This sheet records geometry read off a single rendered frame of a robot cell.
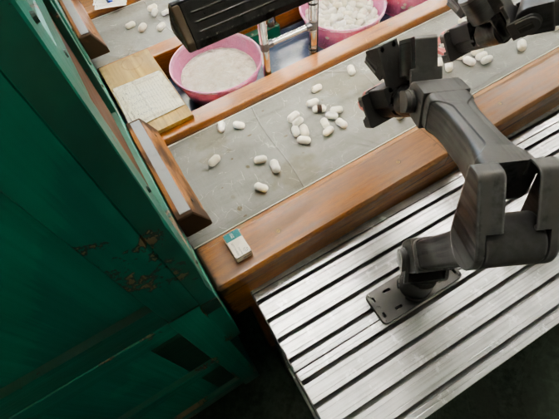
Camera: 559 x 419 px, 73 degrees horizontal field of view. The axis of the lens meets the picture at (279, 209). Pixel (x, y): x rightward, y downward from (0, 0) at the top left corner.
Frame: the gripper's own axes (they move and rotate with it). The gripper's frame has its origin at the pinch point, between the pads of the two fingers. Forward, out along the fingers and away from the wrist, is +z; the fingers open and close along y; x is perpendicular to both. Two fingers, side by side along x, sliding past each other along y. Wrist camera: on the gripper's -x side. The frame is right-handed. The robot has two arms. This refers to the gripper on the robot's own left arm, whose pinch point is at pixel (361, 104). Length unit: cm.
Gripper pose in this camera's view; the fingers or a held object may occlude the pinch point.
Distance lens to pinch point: 86.1
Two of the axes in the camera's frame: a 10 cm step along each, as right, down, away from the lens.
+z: -3.5, -2.1, 9.1
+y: -8.5, 4.8, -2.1
